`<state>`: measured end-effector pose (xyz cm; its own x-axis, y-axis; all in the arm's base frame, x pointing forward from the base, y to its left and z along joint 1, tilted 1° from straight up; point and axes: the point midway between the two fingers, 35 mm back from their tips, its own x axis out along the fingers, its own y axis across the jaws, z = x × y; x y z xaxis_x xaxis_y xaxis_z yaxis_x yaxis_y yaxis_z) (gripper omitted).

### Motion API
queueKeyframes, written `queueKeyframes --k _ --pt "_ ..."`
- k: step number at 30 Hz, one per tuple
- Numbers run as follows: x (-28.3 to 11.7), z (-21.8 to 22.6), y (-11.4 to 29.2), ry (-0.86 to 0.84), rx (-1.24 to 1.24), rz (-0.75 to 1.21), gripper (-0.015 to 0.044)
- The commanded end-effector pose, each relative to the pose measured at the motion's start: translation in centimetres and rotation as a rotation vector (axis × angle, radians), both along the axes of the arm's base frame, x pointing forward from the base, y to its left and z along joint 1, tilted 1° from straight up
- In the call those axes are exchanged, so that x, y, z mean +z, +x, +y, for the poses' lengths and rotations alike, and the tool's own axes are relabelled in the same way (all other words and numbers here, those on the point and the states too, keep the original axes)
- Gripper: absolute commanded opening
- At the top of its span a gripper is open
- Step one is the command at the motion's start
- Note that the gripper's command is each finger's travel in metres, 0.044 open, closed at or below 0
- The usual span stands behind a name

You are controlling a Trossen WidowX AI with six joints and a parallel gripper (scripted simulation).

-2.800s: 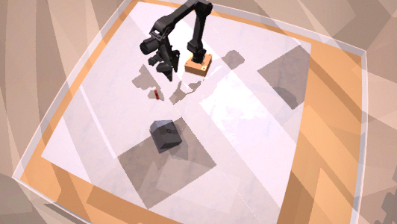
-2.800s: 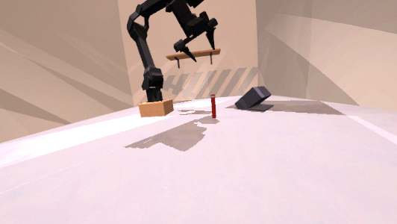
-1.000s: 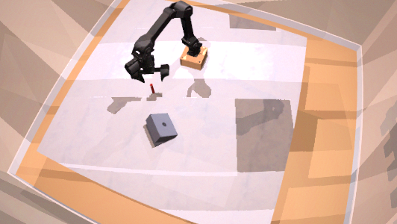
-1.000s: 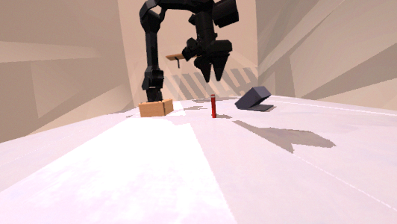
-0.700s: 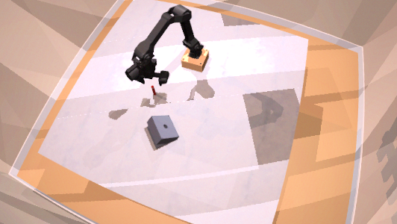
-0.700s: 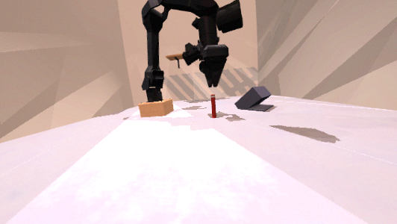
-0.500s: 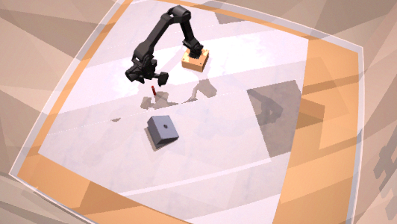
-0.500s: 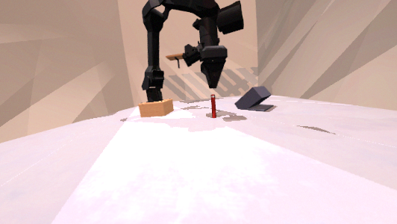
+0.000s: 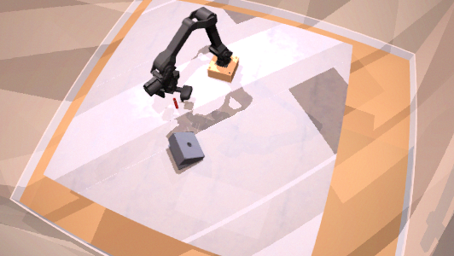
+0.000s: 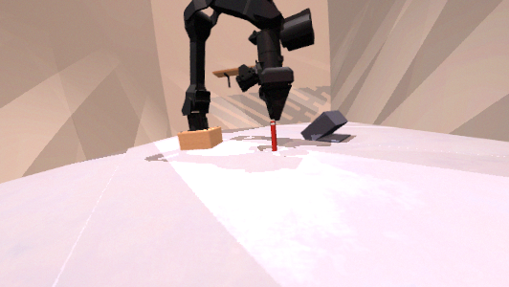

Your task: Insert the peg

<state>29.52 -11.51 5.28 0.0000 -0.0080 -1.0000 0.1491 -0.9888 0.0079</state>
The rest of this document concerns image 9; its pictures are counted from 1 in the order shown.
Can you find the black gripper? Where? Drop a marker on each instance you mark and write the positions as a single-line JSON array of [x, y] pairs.
[[185, 92]]

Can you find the grey sloped panel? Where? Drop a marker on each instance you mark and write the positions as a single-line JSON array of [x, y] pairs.
[[185, 149]]

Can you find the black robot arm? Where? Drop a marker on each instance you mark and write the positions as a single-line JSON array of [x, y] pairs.
[[165, 61]]

